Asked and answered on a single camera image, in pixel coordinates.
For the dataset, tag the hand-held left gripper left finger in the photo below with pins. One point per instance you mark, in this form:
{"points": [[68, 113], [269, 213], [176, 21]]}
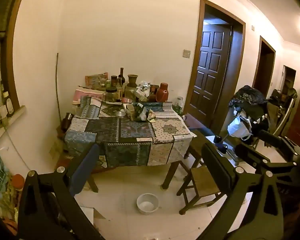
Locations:
{"points": [[86, 167]]}

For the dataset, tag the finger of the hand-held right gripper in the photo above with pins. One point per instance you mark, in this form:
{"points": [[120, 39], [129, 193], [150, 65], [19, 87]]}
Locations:
{"points": [[277, 141], [252, 153]]}

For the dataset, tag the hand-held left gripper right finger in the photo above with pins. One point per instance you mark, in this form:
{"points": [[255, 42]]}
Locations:
{"points": [[215, 163]]}

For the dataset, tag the white round bowl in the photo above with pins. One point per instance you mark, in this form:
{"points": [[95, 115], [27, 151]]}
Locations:
{"points": [[147, 211]]}

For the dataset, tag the light wooden stool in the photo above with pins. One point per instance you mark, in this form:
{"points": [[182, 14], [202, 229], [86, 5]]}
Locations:
{"points": [[205, 182]]}

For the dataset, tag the white plastic bag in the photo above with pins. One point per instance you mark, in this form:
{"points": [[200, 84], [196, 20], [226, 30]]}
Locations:
{"points": [[237, 128]]}

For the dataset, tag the dark wooden stool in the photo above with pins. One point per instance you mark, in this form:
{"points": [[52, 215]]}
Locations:
{"points": [[195, 142]]}

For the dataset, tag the wooden dining table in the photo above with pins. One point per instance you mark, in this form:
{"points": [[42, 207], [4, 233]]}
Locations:
{"points": [[168, 177]]}

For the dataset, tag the pile of dark clothes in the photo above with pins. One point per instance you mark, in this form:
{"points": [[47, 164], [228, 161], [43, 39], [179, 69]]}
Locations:
{"points": [[250, 100]]}

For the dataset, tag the patchwork patterned tablecloth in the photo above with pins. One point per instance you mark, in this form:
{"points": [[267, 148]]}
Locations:
{"points": [[130, 135]]}

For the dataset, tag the round metal tin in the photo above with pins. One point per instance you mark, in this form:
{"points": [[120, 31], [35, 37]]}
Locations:
{"points": [[120, 114]]}

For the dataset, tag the orange lidded container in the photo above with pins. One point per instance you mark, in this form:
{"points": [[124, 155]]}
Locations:
{"points": [[18, 181]]}

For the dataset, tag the clear glass jar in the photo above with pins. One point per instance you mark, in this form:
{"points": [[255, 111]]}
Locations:
{"points": [[180, 102]]}

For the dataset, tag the pink box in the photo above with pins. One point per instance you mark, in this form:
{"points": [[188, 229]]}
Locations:
{"points": [[87, 95]]}

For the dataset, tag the thin wooden stick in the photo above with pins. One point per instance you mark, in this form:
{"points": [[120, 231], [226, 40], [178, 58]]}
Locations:
{"points": [[57, 90]]}

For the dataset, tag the red thermos jug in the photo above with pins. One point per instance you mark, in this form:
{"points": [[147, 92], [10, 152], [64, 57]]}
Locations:
{"points": [[162, 93]]}

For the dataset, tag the colourful printed packet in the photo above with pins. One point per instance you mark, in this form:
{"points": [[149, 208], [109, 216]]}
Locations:
{"points": [[96, 79]]}

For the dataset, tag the brown panelled door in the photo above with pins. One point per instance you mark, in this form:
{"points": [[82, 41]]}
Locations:
{"points": [[210, 75]]}

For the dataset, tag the dark wine bottle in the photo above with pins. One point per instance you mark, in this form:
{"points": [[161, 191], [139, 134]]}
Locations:
{"points": [[121, 76]]}

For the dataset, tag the brown ceramic vase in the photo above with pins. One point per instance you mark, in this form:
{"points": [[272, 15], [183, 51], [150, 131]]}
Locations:
{"points": [[132, 80]]}

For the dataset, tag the brown door frame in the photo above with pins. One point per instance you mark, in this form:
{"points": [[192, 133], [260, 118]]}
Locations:
{"points": [[257, 62], [196, 42]]}

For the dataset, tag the wall light switch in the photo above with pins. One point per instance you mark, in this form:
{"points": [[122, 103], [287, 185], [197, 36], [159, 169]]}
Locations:
{"points": [[186, 53]]}

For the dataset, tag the brown window frame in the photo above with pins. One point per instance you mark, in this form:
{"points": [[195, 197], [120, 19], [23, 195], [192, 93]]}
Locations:
{"points": [[11, 55]]}

